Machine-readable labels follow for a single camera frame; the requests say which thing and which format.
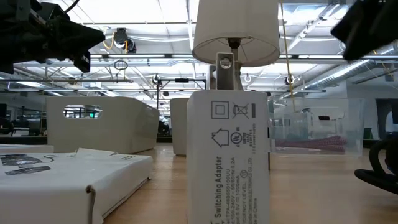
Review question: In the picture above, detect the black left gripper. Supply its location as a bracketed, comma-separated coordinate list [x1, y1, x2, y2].
[0, 0, 106, 75]

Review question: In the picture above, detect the white acer product box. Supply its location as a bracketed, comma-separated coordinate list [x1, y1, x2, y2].
[0, 147, 154, 224]

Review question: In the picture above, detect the clear plastic bin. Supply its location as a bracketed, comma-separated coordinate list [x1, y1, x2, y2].
[267, 98, 365, 157]

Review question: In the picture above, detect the small white bin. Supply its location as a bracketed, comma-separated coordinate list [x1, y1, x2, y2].
[169, 97, 190, 156]

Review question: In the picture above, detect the flat white box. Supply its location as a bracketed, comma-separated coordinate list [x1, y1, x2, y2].
[0, 144, 54, 154]

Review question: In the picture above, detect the table lamp with white shade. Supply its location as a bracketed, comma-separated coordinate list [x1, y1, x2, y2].
[192, 0, 280, 91]

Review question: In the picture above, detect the white switching power adapter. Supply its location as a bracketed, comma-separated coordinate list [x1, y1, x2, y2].
[185, 52, 271, 224]

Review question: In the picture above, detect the ceiling cable reel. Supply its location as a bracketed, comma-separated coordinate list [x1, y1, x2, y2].
[104, 27, 137, 54]

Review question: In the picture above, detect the yellow hanging cable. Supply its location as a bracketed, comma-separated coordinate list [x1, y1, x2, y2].
[279, 0, 296, 113]

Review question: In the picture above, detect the black metal frame stand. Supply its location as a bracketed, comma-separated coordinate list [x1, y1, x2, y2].
[156, 77, 207, 119]

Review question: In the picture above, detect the red braided cable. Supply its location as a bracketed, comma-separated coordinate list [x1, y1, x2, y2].
[275, 135, 348, 154]

